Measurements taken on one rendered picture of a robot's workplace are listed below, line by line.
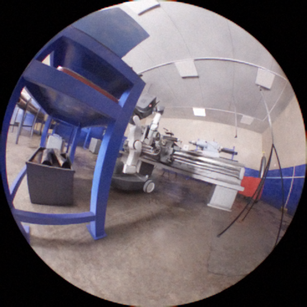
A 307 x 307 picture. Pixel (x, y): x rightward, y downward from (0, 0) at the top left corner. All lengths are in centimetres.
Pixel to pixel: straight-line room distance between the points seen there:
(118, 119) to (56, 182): 57
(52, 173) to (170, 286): 84
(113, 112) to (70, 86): 19
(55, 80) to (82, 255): 66
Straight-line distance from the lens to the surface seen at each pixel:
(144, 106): 127
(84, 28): 53
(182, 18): 290
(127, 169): 122
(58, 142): 165
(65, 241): 61
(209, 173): 173
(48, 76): 36
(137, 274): 55
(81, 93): 33
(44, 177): 71
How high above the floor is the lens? 51
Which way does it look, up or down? 3 degrees up
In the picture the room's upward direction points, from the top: 17 degrees clockwise
